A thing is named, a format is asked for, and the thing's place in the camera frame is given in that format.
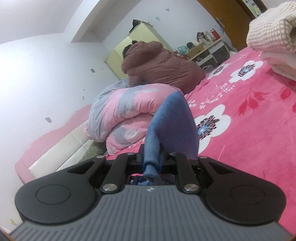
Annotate cluttered white shelf desk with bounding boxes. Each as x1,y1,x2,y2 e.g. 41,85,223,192
176,29,238,70

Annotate pink floral bed blanket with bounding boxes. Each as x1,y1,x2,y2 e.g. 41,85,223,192
105,46,296,229

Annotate brown wooden door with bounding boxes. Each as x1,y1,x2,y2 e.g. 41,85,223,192
198,0,255,50

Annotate pink grey folded duvet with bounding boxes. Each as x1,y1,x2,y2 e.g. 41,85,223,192
85,79,178,155

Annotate cardboard box on desk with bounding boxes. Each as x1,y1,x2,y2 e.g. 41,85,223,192
186,43,204,58

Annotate red bottle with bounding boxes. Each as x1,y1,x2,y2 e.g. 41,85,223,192
211,29,221,40

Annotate white pink headboard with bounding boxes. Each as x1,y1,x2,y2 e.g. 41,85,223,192
15,105,91,184

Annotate blue denim jeans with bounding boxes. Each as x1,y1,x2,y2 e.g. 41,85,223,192
137,91,199,186

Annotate pale yellow wardrobe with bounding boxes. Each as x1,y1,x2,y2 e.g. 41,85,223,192
105,21,174,80

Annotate green floral pillow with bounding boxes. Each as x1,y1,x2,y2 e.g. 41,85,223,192
78,142,107,163

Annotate person in mauve jacket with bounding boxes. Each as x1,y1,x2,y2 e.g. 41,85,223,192
121,41,206,94

